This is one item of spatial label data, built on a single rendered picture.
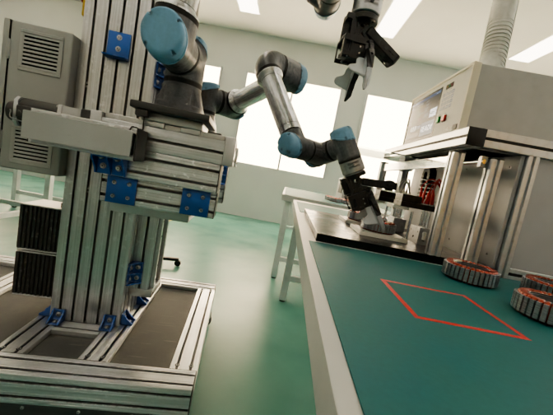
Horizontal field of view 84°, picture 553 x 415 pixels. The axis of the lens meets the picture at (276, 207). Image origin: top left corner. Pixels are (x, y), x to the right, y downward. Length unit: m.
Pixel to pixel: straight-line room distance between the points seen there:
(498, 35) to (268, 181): 4.07
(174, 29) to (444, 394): 0.87
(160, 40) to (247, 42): 5.38
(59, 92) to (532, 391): 1.31
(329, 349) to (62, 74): 1.17
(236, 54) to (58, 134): 5.41
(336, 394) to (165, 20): 0.86
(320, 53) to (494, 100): 5.22
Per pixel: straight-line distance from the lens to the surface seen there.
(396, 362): 0.35
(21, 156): 1.33
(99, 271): 1.33
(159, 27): 0.93
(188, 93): 1.02
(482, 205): 0.97
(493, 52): 2.73
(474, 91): 1.08
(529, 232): 1.05
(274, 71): 1.18
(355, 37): 0.92
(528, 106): 1.16
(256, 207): 5.81
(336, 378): 0.30
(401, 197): 1.07
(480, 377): 0.39
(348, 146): 1.01
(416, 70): 6.45
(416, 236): 1.10
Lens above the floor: 0.91
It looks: 6 degrees down
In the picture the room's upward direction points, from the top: 11 degrees clockwise
